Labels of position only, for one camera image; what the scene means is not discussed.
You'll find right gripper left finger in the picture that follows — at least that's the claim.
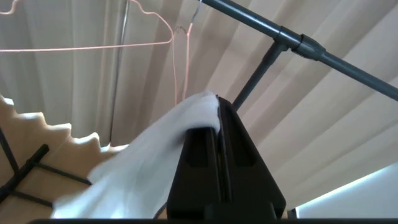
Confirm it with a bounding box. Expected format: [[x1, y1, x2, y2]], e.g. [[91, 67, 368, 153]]
[[166, 126, 225, 220]]

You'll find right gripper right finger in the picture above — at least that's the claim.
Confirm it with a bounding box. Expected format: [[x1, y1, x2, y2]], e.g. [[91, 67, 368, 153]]
[[217, 95, 287, 220]]

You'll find white printed t-shirt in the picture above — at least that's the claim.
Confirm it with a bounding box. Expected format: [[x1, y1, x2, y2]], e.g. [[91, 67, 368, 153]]
[[51, 90, 221, 219]]

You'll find pink clothes hanger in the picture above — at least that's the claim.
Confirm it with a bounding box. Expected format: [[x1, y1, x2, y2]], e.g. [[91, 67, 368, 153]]
[[172, 0, 203, 106], [0, 0, 174, 53]]

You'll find beige curtain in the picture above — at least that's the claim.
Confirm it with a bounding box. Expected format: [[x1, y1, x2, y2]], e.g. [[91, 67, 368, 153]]
[[0, 0, 398, 210]]

